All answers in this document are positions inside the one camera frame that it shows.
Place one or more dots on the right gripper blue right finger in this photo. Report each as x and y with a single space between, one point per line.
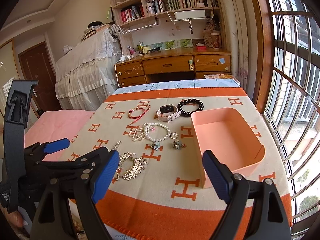
219 174

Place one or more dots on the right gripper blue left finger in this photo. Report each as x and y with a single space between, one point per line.
104 175

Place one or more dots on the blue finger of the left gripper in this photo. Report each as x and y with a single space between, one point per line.
56 146
73 167

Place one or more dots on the pink plastic tray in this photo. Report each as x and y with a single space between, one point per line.
226 133

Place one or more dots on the pink strap smartwatch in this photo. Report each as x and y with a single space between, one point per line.
168 113

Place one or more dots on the left hand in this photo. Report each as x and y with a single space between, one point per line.
15 219

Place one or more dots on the pink bed cover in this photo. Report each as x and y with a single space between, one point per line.
56 125

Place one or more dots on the orange beige H blanket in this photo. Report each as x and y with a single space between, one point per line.
167 200

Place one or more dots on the lace covered piano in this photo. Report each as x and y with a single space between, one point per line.
85 76

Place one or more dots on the brown wooden door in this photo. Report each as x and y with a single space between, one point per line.
36 65

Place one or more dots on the light blue patterned sheet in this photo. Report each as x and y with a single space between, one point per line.
199 83

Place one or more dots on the window metal grille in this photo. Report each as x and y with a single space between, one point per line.
292 109

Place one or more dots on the magazine on bed edge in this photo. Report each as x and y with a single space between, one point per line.
219 76

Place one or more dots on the wooden desk with drawers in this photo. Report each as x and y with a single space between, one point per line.
173 65

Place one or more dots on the white storage basket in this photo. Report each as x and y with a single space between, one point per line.
189 14

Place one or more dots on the beige curtain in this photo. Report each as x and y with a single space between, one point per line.
240 29

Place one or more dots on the wooden wall bookshelf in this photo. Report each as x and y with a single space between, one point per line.
152 23

